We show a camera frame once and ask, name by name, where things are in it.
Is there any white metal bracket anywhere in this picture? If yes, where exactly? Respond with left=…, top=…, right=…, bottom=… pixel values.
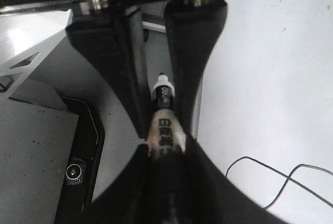
left=1, top=10, right=72, bottom=101

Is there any black white whiteboard marker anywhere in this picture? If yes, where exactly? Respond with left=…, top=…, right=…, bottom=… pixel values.
left=146, top=73, right=186, bottom=160

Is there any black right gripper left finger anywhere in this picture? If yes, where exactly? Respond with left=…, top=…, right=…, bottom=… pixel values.
left=66, top=7, right=148, bottom=138

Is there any black front camera device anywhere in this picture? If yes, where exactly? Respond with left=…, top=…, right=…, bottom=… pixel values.
left=54, top=95, right=105, bottom=223

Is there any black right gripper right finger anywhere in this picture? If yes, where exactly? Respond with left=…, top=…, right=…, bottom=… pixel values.
left=164, top=0, right=227, bottom=133

